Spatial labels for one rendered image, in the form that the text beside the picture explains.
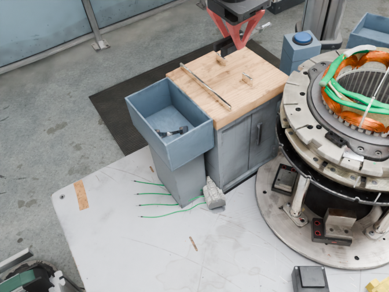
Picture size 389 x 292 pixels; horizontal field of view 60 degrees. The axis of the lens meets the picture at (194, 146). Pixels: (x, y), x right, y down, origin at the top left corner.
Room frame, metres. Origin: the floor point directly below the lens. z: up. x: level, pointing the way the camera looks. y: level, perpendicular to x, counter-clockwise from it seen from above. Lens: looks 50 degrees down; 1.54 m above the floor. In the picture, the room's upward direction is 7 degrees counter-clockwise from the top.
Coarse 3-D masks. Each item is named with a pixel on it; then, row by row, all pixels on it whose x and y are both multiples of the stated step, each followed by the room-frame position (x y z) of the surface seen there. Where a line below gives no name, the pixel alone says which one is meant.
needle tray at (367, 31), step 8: (368, 16) 0.75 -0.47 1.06; (376, 16) 0.73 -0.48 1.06; (384, 16) 0.72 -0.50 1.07; (360, 24) 0.72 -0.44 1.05; (368, 24) 0.74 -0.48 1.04; (376, 24) 0.73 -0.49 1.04; (384, 24) 0.72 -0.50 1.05; (352, 32) 0.68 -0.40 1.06; (360, 32) 0.73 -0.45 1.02; (368, 32) 0.72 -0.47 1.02; (376, 32) 0.72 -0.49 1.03; (384, 32) 0.71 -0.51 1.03; (352, 40) 0.67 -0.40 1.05; (360, 40) 0.66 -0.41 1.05; (368, 40) 0.65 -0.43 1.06; (376, 40) 0.64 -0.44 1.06; (384, 40) 0.68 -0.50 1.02; (352, 48) 0.66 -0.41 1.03
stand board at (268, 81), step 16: (192, 64) 0.63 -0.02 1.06; (208, 64) 0.63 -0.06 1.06; (240, 64) 0.61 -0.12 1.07; (256, 64) 0.60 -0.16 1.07; (176, 80) 0.59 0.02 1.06; (192, 80) 0.58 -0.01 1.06; (208, 80) 0.57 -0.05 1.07; (224, 80) 0.57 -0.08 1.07; (240, 80) 0.56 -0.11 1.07; (256, 80) 0.55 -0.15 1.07; (272, 80) 0.55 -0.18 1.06; (192, 96) 0.53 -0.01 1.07; (208, 96) 0.52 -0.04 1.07; (224, 96) 0.52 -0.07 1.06; (240, 96) 0.51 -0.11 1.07; (256, 96) 0.50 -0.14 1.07; (272, 96) 0.52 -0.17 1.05; (208, 112) 0.47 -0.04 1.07; (224, 112) 0.47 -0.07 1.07; (240, 112) 0.47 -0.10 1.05
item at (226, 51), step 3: (228, 45) 0.51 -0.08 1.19; (231, 45) 0.50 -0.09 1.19; (234, 45) 0.51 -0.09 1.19; (222, 48) 0.50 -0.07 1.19; (225, 48) 0.50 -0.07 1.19; (228, 48) 0.50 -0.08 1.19; (231, 48) 0.50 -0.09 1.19; (234, 48) 0.51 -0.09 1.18; (222, 51) 0.49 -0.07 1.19; (225, 51) 0.50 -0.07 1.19; (228, 51) 0.50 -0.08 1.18; (231, 51) 0.50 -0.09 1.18; (234, 51) 0.51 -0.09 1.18; (222, 54) 0.49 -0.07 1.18; (225, 54) 0.50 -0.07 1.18; (228, 54) 0.50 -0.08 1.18
